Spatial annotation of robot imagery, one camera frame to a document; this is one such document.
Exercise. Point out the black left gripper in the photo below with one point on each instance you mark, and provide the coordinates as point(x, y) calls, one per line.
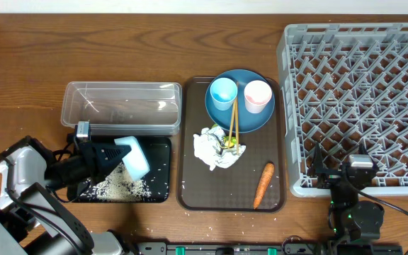
point(98, 151)

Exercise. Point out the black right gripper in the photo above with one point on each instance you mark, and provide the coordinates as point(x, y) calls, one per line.
point(330, 176)

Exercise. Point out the light blue bowl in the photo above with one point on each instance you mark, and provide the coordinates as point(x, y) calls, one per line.
point(135, 161)

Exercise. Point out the white rice pile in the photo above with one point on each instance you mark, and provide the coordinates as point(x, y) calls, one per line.
point(118, 187)

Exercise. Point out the orange carrot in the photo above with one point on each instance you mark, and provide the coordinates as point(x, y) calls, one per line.
point(264, 181)

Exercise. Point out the white napkin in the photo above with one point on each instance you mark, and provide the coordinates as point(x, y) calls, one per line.
point(207, 147)

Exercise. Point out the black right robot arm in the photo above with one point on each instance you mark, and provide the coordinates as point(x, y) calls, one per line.
point(355, 223)

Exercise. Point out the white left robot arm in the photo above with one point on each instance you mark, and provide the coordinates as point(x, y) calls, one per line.
point(33, 219)

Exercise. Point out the black waste tray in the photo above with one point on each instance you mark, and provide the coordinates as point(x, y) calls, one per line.
point(157, 151)

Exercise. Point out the grey dishwasher rack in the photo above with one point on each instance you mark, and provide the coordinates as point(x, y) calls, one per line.
point(345, 85)

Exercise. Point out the clear plastic bin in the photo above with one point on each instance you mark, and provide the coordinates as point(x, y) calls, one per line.
point(124, 108)

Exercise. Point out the pink cup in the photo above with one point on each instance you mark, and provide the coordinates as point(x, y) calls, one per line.
point(257, 94)

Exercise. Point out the yellow green wrapper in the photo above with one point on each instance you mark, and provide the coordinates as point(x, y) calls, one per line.
point(229, 142)

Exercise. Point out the brown serving tray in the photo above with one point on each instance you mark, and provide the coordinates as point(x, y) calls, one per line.
point(234, 188)

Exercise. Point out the wooden chopstick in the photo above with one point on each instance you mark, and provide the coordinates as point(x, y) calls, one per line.
point(236, 117)
point(232, 119)

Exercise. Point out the dark blue plate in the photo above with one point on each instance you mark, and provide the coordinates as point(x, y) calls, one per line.
point(248, 122)

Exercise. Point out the light blue cup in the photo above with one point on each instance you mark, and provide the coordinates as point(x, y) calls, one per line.
point(223, 92)

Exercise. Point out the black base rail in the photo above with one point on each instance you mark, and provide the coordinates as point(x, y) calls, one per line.
point(160, 248)

